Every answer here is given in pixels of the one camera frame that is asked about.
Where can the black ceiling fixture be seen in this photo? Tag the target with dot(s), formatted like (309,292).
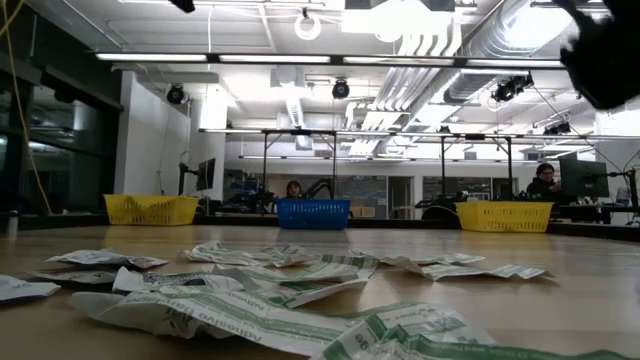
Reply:
(557,129)

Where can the black background desk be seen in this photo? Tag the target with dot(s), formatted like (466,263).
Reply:
(580,212)

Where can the small grey cylinder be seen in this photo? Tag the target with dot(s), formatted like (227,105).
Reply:
(12,225)

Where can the blue plastic basket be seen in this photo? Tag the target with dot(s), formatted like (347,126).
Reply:
(312,214)

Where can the white wipe packet dark print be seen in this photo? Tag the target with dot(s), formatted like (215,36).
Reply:
(25,287)
(105,257)
(70,276)
(165,281)

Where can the black ceiling camera cluster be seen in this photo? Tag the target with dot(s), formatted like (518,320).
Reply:
(510,90)

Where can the black computer monitor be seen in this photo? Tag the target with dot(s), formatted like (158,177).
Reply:
(582,177)
(205,174)

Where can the black office chair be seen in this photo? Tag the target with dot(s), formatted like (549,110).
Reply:
(440,214)

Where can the black background rig frame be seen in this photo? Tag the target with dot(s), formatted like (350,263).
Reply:
(442,170)

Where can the yellow plastic basket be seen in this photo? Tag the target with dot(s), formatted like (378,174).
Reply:
(152,210)
(504,216)

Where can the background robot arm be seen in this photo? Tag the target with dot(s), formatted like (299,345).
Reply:
(320,188)

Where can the brown cardboard boxes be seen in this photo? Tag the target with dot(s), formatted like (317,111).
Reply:
(364,211)

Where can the person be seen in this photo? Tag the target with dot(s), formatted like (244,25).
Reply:
(544,182)
(293,189)

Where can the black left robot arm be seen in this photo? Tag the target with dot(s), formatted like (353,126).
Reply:
(182,5)

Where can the silver ceiling duct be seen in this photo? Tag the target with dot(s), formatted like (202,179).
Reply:
(492,45)

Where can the black ceiling spot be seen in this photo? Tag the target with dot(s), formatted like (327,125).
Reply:
(340,89)
(175,94)

